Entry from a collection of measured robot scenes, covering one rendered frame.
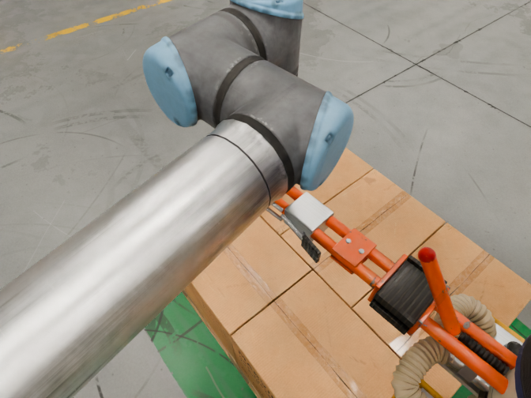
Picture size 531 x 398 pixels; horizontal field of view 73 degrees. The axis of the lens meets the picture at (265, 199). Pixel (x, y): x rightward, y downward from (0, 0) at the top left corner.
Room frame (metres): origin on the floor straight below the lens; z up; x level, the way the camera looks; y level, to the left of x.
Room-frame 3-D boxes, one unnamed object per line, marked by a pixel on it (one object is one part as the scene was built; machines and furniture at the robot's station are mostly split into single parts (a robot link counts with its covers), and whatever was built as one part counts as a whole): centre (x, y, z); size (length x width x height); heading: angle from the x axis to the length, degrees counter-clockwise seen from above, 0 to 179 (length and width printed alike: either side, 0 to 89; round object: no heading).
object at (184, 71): (0.37, 0.06, 1.59); 0.12 x 0.12 x 0.09; 50
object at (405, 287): (0.23, -0.23, 1.27); 0.10 x 0.08 x 0.06; 134
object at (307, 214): (0.39, -0.08, 1.26); 0.07 x 0.07 x 0.04; 44
